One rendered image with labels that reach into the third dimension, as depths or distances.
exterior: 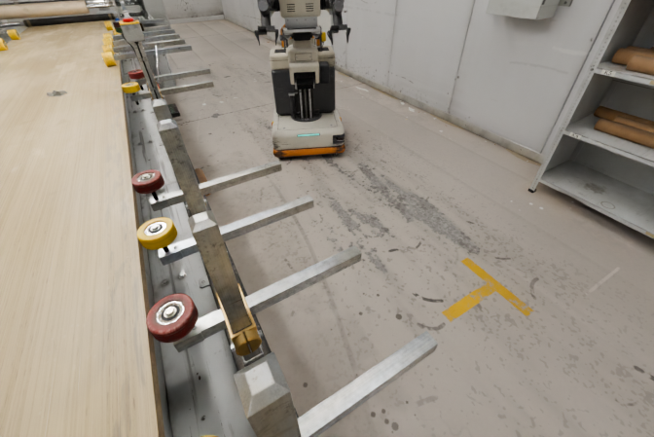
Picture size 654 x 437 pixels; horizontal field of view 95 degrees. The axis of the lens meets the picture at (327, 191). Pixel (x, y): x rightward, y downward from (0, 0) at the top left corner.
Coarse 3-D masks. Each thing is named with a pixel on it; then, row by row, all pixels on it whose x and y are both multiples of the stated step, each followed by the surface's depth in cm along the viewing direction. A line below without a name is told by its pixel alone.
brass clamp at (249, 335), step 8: (240, 288) 65; (224, 312) 61; (248, 312) 60; (248, 328) 58; (256, 328) 59; (232, 336) 57; (240, 336) 57; (248, 336) 57; (256, 336) 57; (240, 344) 56; (248, 344) 60; (256, 344) 58; (240, 352) 57; (248, 352) 58
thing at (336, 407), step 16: (400, 352) 56; (416, 352) 56; (384, 368) 54; (400, 368) 54; (352, 384) 52; (368, 384) 52; (384, 384) 53; (336, 400) 50; (352, 400) 50; (304, 416) 48; (320, 416) 48; (336, 416) 48; (304, 432) 46; (320, 432) 48
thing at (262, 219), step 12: (288, 204) 89; (300, 204) 89; (312, 204) 92; (252, 216) 86; (264, 216) 86; (276, 216) 87; (288, 216) 89; (228, 228) 82; (240, 228) 82; (252, 228) 85; (192, 240) 79; (168, 252) 76; (180, 252) 76; (192, 252) 78
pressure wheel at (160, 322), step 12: (168, 300) 56; (180, 300) 56; (192, 300) 56; (156, 312) 54; (168, 312) 53; (180, 312) 54; (192, 312) 54; (156, 324) 52; (168, 324) 52; (180, 324) 52; (192, 324) 54; (156, 336) 52; (168, 336) 51; (180, 336) 53
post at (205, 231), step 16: (192, 224) 42; (208, 224) 42; (208, 240) 43; (208, 256) 44; (224, 256) 46; (208, 272) 46; (224, 272) 48; (224, 288) 50; (224, 304) 52; (240, 304) 54; (240, 320) 56; (256, 352) 65
